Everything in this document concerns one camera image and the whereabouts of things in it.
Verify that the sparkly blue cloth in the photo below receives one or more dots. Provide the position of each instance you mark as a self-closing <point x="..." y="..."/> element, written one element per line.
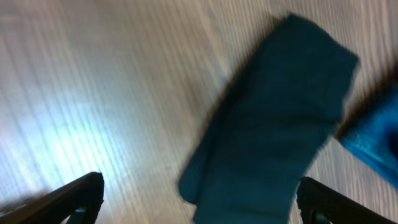
<point x="373" y="136"/>

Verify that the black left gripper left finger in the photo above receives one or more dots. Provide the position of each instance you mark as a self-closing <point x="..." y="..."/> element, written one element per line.
<point x="79" y="201"/>

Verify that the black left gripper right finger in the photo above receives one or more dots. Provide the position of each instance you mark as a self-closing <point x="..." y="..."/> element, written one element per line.
<point x="319" y="204"/>

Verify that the blue denim jeans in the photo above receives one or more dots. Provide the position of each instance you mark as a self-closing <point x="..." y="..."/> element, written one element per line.
<point x="265" y="133"/>

